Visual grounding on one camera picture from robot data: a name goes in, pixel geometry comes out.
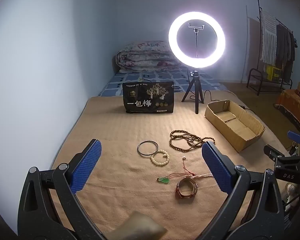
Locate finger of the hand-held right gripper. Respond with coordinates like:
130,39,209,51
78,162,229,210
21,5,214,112
287,130,300,143
263,144,300,167

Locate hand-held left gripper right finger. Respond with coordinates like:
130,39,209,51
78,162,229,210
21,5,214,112
201,141,287,240

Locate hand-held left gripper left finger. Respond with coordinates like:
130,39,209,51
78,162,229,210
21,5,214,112
17,138,108,240

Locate cardboard box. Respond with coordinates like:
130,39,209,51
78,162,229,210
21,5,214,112
204,100,266,153

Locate red strap watch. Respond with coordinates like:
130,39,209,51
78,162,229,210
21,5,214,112
175,177,199,199

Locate wooden bead necklace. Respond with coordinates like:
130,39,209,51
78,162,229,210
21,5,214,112
169,129,216,152

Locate metal bangle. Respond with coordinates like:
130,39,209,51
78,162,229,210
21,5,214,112
137,140,159,157

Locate white figurine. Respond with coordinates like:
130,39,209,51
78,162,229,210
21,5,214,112
285,183,297,212

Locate orange cloth covered furniture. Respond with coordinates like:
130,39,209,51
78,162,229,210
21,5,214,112
274,89,300,133

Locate yellow box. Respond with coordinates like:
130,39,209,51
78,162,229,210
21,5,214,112
265,65,282,79

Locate black clothes rack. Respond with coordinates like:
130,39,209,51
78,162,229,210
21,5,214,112
245,0,297,96

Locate black snack bag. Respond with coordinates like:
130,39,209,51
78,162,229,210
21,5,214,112
122,81,175,114

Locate dark hanging clothes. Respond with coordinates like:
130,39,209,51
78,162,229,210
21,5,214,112
275,23,297,82

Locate blue patterned bedsheet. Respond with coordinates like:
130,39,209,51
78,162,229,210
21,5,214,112
98,66,228,97

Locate striped towel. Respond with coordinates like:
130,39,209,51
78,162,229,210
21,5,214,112
259,9,278,65

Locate folded floral quilt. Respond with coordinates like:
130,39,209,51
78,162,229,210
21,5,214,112
116,40,183,69

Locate black phone holder pole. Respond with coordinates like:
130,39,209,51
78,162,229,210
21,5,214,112
187,23,205,58

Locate jade pendant red cord necklace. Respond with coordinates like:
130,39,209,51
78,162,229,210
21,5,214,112
156,156,197,185

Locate white bead bracelet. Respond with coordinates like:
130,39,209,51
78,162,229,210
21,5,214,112
150,149,171,166

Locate black cable with controller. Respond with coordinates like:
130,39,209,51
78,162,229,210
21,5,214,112
202,89,254,112

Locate white ring light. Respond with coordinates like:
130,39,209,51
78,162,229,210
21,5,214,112
168,11,226,69

